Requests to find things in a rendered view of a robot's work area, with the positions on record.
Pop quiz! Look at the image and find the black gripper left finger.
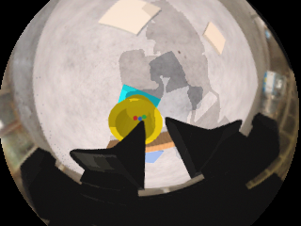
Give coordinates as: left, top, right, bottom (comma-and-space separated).
69, 121, 146, 191

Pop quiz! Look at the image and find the orange flat bar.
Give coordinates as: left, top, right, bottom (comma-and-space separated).
106, 131, 176, 153

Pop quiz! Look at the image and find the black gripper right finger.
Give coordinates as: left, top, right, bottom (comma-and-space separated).
165, 117, 243, 178

